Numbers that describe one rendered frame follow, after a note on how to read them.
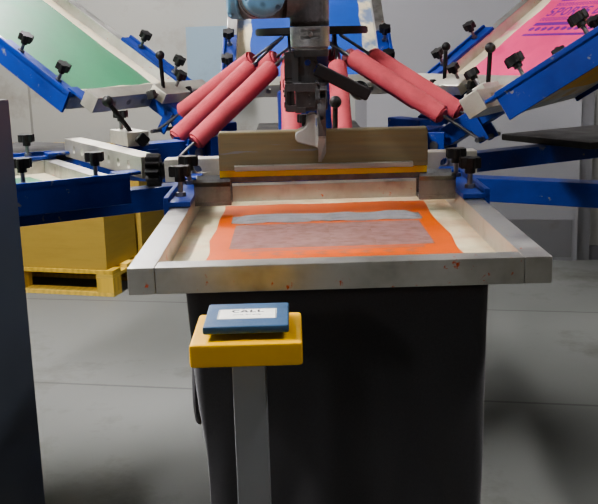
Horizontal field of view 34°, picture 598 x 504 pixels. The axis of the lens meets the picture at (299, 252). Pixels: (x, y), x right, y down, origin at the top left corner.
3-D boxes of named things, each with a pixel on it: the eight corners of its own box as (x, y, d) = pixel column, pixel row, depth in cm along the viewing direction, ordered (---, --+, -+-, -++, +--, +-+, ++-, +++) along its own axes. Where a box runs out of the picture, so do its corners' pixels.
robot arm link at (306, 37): (328, 26, 188) (330, 25, 180) (329, 50, 189) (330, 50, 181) (289, 27, 188) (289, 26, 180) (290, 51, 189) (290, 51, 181)
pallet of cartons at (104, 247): (-9, 256, 612) (-20, 142, 597) (178, 259, 589) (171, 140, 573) (-88, 292, 528) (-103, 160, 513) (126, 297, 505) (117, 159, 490)
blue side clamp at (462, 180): (489, 225, 181) (490, 188, 180) (462, 226, 181) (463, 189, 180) (461, 199, 210) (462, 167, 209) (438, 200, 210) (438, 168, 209)
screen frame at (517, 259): (552, 283, 134) (552, 256, 133) (128, 295, 134) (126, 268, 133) (456, 193, 211) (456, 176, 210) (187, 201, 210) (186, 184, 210)
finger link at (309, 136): (295, 162, 188) (294, 114, 188) (326, 161, 188) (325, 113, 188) (295, 162, 185) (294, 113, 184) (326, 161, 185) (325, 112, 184)
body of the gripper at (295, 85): (285, 112, 192) (283, 50, 189) (329, 111, 192) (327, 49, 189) (285, 115, 184) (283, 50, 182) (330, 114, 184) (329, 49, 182)
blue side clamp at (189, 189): (191, 234, 181) (189, 197, 179) (165, 235, 181) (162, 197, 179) (205, 207, 210) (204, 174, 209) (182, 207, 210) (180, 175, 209)
